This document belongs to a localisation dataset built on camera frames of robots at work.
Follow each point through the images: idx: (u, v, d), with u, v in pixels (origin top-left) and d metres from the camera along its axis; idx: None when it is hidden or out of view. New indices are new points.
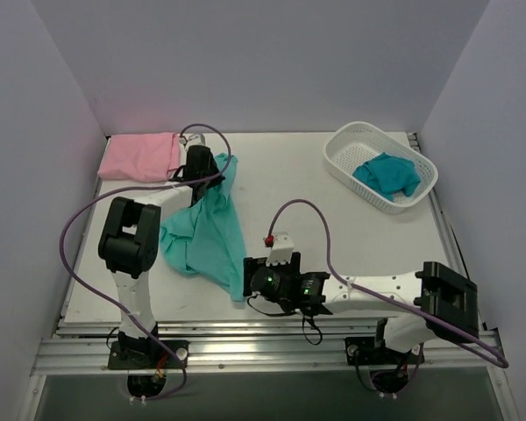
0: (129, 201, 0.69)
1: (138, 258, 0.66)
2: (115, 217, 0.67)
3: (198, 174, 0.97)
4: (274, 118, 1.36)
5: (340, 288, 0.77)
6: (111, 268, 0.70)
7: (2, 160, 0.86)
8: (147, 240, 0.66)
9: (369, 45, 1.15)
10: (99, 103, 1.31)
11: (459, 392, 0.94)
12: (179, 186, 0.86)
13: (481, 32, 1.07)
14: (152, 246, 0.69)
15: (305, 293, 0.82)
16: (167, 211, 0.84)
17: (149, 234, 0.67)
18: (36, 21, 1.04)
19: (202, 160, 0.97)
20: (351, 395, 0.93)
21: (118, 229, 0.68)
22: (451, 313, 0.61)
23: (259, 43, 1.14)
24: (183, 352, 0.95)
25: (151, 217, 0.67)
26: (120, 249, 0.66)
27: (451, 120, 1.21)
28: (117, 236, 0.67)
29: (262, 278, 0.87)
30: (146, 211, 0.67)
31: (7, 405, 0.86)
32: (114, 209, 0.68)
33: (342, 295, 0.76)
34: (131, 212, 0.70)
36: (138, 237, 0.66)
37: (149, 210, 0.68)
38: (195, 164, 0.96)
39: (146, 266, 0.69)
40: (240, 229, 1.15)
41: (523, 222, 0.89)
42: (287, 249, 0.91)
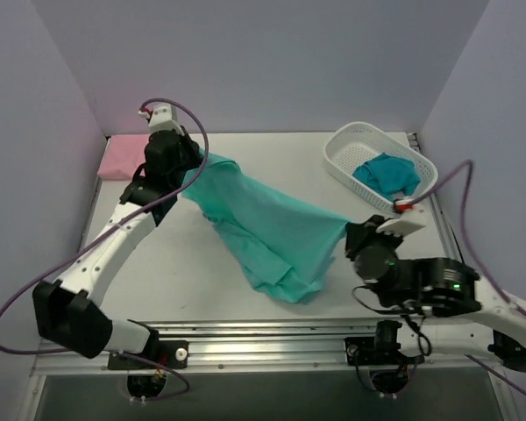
0: (51, 290, 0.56)
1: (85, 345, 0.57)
2: (45, 310, 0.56)
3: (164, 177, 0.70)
4: (274, 118, 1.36)
5: (494, 299, 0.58)
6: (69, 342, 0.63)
7: (2, 160, 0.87)
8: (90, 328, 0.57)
9: (370, 44, 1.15)
10: (99, 104, 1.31)
11: (460, 393, 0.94)
12: (130, 221, 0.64)
13: (482, 30, 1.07)
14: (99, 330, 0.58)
15: (451, 288, 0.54)
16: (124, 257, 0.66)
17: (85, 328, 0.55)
18: (36, 22, 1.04)
19: (166, 158, 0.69)
20: (351, 396, 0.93)
21: (50, 320, 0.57)
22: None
23: (258, 42, 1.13)
24: (183, 352, 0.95)
25: (76, 317, 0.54)
26: (65, 343, 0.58)
27: (452, 119, 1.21)
28: (54, 326, 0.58)
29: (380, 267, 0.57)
30: (74, 306, 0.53)
31: (7, 406, 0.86)
32: (39, 297, 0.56)
33: (497, 310, 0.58)
34: (62, 296, 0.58)
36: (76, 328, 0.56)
37: (80, 303, 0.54)
38: (158, 165, 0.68)
39: (102, 345, 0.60)
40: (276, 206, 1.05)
41: (523, 222, 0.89)
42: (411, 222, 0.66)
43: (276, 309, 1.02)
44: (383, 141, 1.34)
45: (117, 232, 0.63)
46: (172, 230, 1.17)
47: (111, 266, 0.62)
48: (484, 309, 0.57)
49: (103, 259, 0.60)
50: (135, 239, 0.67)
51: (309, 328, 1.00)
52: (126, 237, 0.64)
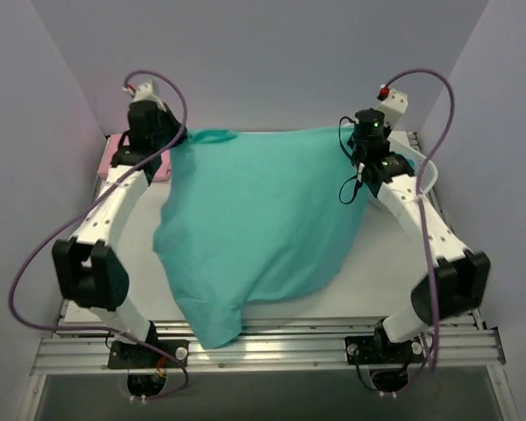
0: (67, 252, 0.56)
1: (109, 299, 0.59)
2: (64, 268, 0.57)
3: (146, 139, 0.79)
4: (274, 117, 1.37)
5: (408, 191, 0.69)
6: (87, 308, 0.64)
7: (3, 159, 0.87)
8: (102, 281, 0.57)
9: (369, 43, 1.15)
10: (98, 103, 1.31)
11: (459, 392, 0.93)
12: (125, 181, 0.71)
13: (482, 30, 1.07)
14: (117, 281, 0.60)
15: (381, 166, 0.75)
16: (129, 212, 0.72)
17: (107, 276, 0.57)
18: (36, 23, 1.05)
19: (148, 122, 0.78)
20: (351, 395, 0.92)
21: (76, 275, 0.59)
22: (449, 290, 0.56)
23: (258, 42, 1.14)
24: (183, 352, 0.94)
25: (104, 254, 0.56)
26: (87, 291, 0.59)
27: (452, 117, 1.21)
28: (78, 282, 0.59)
29: (370, 117, 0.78)
30: (95, 253, 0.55)
31: (8, 405, 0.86)
32: (60, 255, 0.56)
33: (401, 196, 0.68)
34: (80, 249, 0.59)
36: (97, 282, 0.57)
37: (101, 251, 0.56)
38: (140, 130, 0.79)
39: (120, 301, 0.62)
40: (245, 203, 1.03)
41: (520, 220, 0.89)
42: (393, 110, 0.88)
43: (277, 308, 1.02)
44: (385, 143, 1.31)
45: (115, 190, 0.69)
46: None
47: (118, 218, 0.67)
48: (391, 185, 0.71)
49: (110, 214, 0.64)
50: (131, 197, 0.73)
51: (309, 327, 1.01)
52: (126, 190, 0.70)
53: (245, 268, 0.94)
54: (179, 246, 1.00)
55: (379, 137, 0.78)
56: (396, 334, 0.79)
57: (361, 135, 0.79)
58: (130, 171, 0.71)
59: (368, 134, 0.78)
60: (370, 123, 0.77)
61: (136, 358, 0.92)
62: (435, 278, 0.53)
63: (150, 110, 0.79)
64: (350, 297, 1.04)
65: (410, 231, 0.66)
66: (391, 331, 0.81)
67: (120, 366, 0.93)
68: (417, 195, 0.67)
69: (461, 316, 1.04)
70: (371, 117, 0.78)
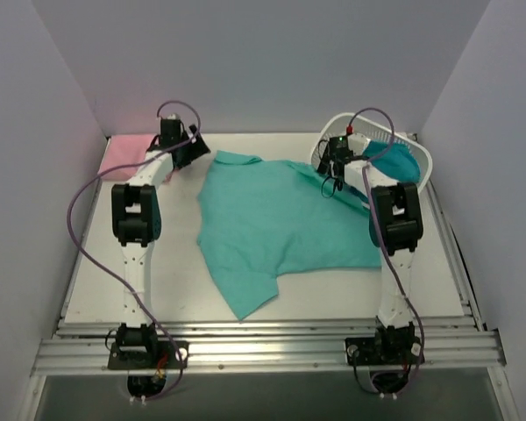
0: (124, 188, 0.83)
1: (151, 229, 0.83)
2: (119, 205, 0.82)
3: (171, 139, 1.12)
4: (275, 119, 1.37)
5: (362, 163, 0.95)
6: (124, 242, 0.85)
7: (3, 159, 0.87)
8: (146, 211, 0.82)
9: (370, 43, 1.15)
10: (99, 103, 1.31)
11: (460, 394, 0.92)
12: (160, 156, 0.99)
13: (483, 31, 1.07)
14: (155, 217, 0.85)
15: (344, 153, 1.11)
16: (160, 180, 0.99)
17: (151, 208, 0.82)
18: (38, 24, 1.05)
19: (175, 126, 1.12)
20: (351, 396, 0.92)
21: (124, 212, 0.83)
22: (389, 210, 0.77)
23: (259, 43, 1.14)
24: (184, 352, 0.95)
25: (148, 194, 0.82)
26: (132, 225, 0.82)
27: (451, 120, 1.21)
28: (126, 217, 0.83)
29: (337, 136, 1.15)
30: (144, 191, 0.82)
31: (7, 406, 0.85)
32: (117, 190, 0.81)
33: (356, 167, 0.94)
34: (129, 194, 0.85)
36: (144, 215, 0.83)
37: (146, 191, 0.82)
38: (168, 131, 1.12)
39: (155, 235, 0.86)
40: (266, 197, 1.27)
41: (520, 220, 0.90)
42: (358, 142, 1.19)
43: (278, 309, 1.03)
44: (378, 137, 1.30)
45: (154, 162, 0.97)
46: (169, 231, 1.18)
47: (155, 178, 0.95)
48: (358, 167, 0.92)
49: (152, 173, 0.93)
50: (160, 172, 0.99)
51: (309, 328, 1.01)
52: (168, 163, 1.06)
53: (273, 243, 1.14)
54: (210, 232, 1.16)
55: (344, 148, 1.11)
56: (388, 316, 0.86)
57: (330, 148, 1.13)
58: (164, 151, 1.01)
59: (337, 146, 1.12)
60: (337, 139, 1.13)
61: (135, 358, 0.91)
62: (376, 195, 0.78)
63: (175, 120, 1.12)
64: (351, 297, 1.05)
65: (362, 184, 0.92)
66: (383, 314, 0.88)
67: (120, 366, 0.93)
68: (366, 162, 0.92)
69: (462, 317, 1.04)
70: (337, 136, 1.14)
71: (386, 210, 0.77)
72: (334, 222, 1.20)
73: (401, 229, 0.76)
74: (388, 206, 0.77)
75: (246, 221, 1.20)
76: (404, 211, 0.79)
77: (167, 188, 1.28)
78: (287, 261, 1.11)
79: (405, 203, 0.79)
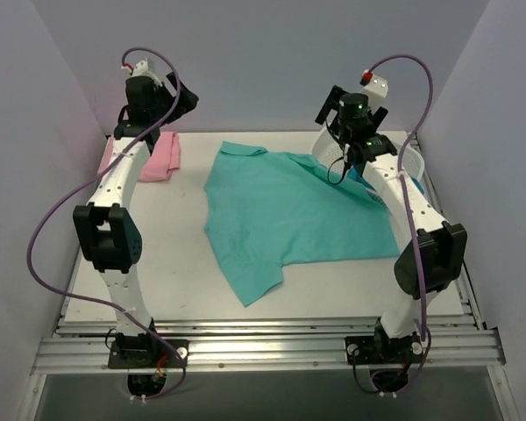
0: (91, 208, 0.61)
1: (127, 256, 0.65)
2: (85, 230, 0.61)
3: (144, 112, 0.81)
4: (274, 117, 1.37)
5: (392, 169, 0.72)
6: (99, 267, 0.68)
7: (3, 158, 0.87)
8: (118, 237, 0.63)
9: (370, 43, 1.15)
10: (99, 103, 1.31)
11: (460, 393, 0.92)
12: (131, 151, 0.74)
13: (483, 29, 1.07)
14: (133, 241, 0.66)
15: (366, 145, 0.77)
16: (135, 180, 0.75)
17: (124, 234, 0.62)
18: (37, 22, 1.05)
19: (144, 95, 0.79)
20: (351, 395, 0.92)
21: (95, 236, 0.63)
22: (430, 260, 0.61)
23: (259, 40, 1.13)
24: (184, 351, 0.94)
25: (120, 219, 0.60)
26: (106, 253, 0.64)
27: (452, 117, 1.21)
28: (97, 242, 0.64)
29: (354, 98, 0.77)
30: (114, 216, 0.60)
31: (7, 405, 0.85)
32: (81, 215, 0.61)
33: (385, 174, 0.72)
34: (96, 212, 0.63)
36: (117, 240, 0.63)
37: (117, 213, 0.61)
38: (138, 101, 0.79)
39: (135, 259, 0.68)
40: (270, 190, 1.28)
41: (520, 219, 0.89)
42: (380, 96, 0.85)
43: (278, 308, 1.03)
44: None
45: (124, 161, 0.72)
46: (170, 228, 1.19)
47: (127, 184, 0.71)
48: (374, 166, 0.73)
49: (121, 181, 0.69)
50: (132, 173, 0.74)
51: (309, 327, 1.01)
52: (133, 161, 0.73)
53: (279, 235, 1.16)
54: (215, 225, 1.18)
55: (363, 118, 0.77)
56: (394, 329, 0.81)
57: (345, 117, 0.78)
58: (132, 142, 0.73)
59: (353, 117, 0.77)
60: (356, 106, 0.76)
61: (135, 357, 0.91)
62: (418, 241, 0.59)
63: (145, 84, 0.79)
64: (351, 296, 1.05)
65: (393, 200, 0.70)
66: (388, 326, 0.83)
67: (120, 365, 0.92)
68: (400, 172, 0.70)
69: (462, 316, 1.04)
70: (355, 100, 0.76)
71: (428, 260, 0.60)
72: (337, 212, 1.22)
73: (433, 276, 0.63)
74: (429, 258, 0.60)
75: (251, 215, 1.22)
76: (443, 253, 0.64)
77: (167, 187, 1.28)
78: (293, 252, 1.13)
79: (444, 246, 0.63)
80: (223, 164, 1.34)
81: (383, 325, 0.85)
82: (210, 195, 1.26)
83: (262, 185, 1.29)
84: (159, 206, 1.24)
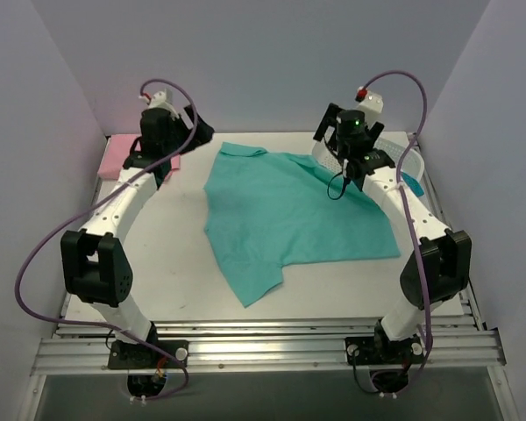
0: (81, 235, 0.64)
1: (112, 293, 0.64)
2: (70, 259, 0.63)
3: (157, 146, 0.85)
4: (274, 118, 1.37)
5: (390, 181, 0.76)
6: (86, 301, 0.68)
7: (3, 159, 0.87)
8: (103, 269, 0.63)
9: (369, 43, 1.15)
10: (99, 103, 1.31)
11: (460, 394, 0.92)
12: (136, 181, 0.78)
13: (482, 30, 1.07)
14: (122, 280, 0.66)
15: (365, 159, 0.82)
16: (135, 210, 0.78)
17: (110, 268, 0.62)
18: (37, 23, 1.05)
19: (159, 129, 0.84)
20: (351, 396, 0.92)
21: (81, 267, 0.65)
22: (434, 270, 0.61)
23: (258, 41, 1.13)
24: (183, 352, 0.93)
25: (109, 251, 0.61)
26: (90, 285, 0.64)
27: (452, 118, 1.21)
28: (83, 274, 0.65)
29: (351, 116, 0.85)
30: (102, 246, 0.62)
31: (7, 406, 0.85)
32: (68, 240, 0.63)
33: (384, 185, 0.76)
34: (87, 241, 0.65)
36: (102, 275, 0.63)
37: (108, 244, 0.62)
38: (152, 135, 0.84)
39: (122, 298, 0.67)
40: (270, 190, 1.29)
41: (520, 220, 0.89)
42: (376, 113, 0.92)
43: (277, 309, 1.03)
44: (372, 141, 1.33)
45: (124, 191, 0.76)
46: (170, 229, 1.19)
47: (125, 214, 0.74)
48: (373, 178, 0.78)
49: (119, 210, 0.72)
50: (137, 202, 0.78)
51: (309, 328, 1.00)
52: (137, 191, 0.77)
53: (278, 235, 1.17)
54: (215, 226, 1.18)
55: (359, 133, 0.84)
56: (394, 331, 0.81)
57: (343, 133, 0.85)
58: (139, 172, 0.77)
59: (351, 132, 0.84)
60: (351, 123, 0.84)
61: (135, 359, 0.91)
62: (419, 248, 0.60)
63: (161, 117, 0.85)
64: (351, 296, 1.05)
65: (392, 212, 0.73)
66: (389, 328, 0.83)
67: (120, 366, 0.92)
68: (398, 182, 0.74)
69: (462, 317, 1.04)
70: (351, 117, 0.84)
71: (433, 269, 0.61)
72: (337, 213, 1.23)
73: (441, 285, 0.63)
74: (433, 266, 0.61)
75: (251, 215, 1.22)
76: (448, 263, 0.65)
77: (167, 187, 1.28)
78: (293, 252, 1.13)
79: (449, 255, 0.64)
80: (223, 164, 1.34)
81: (383, 327, 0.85)
82: (210, 195, 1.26)
83: (262, 186, 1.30)
84: (159, 207, 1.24)
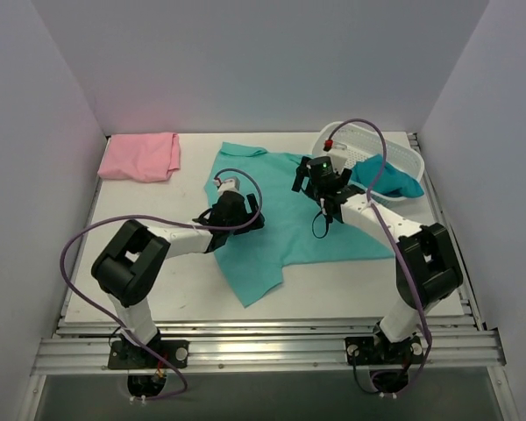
0: (140, 227, 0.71)
1: (131, 287, 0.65)
2: (120, 239, 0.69)
3: (223, 221, 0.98)
4: (274, 118, 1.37)
5: (362, 203, 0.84)
6: (103, 290, 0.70)
7: (3, 160, 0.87)
8: (139, 262, 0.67)
9: (369, 44, 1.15)
10: (99, 103, 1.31)
11: (460, 393, 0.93)
12: (200, 229, 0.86)
13: (483, 30, 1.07)
14: (145, 283, 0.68)
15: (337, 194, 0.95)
16: (180, 250, 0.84)
17: (146, 263, 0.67)
18: (37, 23, 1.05)
19: (230, 210, 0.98)
20: (351, 396, 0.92)
21: (120, 253, 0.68)
22: (421, 265, 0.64)
23: (258, 41, 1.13)
24: (183, 351, 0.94)
25: (157, 249, 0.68)
26: (117, 273, 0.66)
27: (452, 119, 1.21)
28: (117, 260, 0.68)
29: (318, 161, 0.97)
30: (153, 242, 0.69)
31: (7, 406, 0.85)
32: (129, 225, 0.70)
33: (358, 207, 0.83)
34: (140, 238, 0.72)
36: (135, 268, 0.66)
37: (158, 244, 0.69)
38: (223, 211, 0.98)
39: (135, 302, 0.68)
40: (270, 189, 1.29)
41: (521, 220, 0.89)
42: (343, 158, 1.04)
43: (278, 310, 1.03)
44: (372, 139, 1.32)
45: (188, 230, 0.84)
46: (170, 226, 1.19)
47: (177, 244, 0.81)
48: (347, 205, 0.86)
49: (177, 233, 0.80)
50: (188, 245, 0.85)
51: (309, 328, 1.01)
52: (194, 236, 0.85)
53: (278, 235, 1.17)
54: None
55: (329, 174, 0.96)
56: (395, 333, 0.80)
57: (315, 177, 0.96)
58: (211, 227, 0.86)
59: (321, 174, 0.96)
60: (321, 166, 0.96)
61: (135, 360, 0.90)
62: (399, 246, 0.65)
63: (236, 202, 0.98)
64: (351, 296, 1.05)
65: (372, 228, 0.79)
66: (388, 330, 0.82)
67: (121, 366, 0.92)
68: (368, 203, 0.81)
69: (462, 317, 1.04)
70: (320, 162, 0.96)
71: (420, 264, 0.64)
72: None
73: (437, 281, 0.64)
74: (420, 260, 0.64)
75: None
76: (437, 260, 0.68)
77: (167, 187, 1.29)
78: (292, 252, 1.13)
79: (434, 250, 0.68)
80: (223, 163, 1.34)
81: (383, 330, 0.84)
82: (210, 194, 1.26)
83: (262, 186, 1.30)
84: (159, 206, 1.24)
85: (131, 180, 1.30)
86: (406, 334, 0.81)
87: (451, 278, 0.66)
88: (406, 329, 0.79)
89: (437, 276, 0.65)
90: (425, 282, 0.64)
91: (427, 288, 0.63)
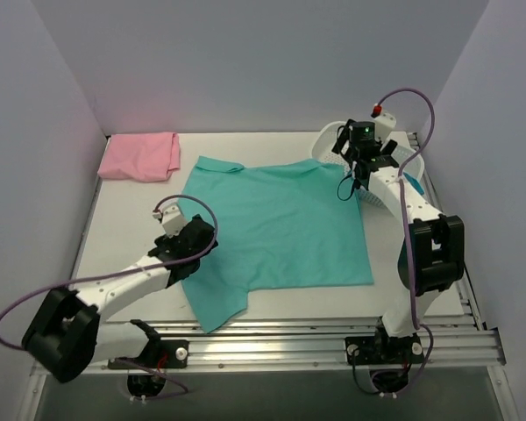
0: (67, 295, 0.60)
1: (59, 368, 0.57)
2: (46, 312, 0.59)
3: (188, 250, 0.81)
4: (274, 118, 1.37)
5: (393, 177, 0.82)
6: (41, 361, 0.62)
7: (3, 160, 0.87)
8: (66, 338, 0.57)
9: (369, 44, 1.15)
10: (99, 103, 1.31)
11: (460, 393, 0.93)
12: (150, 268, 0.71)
13: (483, 29, 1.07)
14: (79, 358, 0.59)
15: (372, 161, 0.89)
16: (131, 296, 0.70)
17: (73, 340, 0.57)
18: (37, 24, 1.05)
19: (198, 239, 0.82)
20: (351, 396, 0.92)
21: (48, 327, 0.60)
22: (427, 250, 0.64)
23: (258, 41, 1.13)
24: (183, 352, 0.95)
25: (81, 325, 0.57)
26: (46, 351, 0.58)
27: (452, 119, 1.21)
28: (46, 335, 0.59)
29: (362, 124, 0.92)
30: (79, 317, 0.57)
31: (7, 406, 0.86)
32: (53, 293, 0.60)
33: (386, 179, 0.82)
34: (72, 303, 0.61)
36: (61, 346, 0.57)
37: (85, 316, 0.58)
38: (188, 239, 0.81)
39: (70, 377, 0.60)
40: (246, 204, 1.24)
41: (520, 221, 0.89)
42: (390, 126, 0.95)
43: (279, 308, 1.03)
44: None
45: (136, 274, 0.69)
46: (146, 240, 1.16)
47: (123, 296, 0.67)
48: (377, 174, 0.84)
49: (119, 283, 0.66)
50: (139, 289, 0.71)
51: (308, 328, 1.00)
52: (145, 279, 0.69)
53: (251, 254, 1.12)
54: None
55: (370, 140, 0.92)
56: (394, 328, 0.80)
57: (354, 139, 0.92)
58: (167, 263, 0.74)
59: (361, 138, 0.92)
60: (363, 130, 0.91)
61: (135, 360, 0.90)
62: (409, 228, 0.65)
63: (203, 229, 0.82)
64: (349, 296, 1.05)
65: (394, 203, 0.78)
66: (389, 324, 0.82)
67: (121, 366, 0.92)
68: (398, 178, 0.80)
69: (462, 317, 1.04)
70: (363, 124, 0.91)
71: (425, 249, 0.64)
72: (314, 230, 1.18)
73: (436, 270, 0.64)
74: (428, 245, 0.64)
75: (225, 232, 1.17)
76: (443, 249, 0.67)
77: (167, 187, 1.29)
78: (260, 276, 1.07)
79: (444, 240, 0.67)
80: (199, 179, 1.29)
81: (384, 324, 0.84)
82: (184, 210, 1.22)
83: (240, 201, 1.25)
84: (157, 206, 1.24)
85: (132, 179, 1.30)
86: (405, 331, 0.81)
87: (451, 272, 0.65)
88: (405, 326, 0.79)
89: (438, 264, 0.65)
90: (425, 267, 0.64)
91: (425, 273, 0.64)
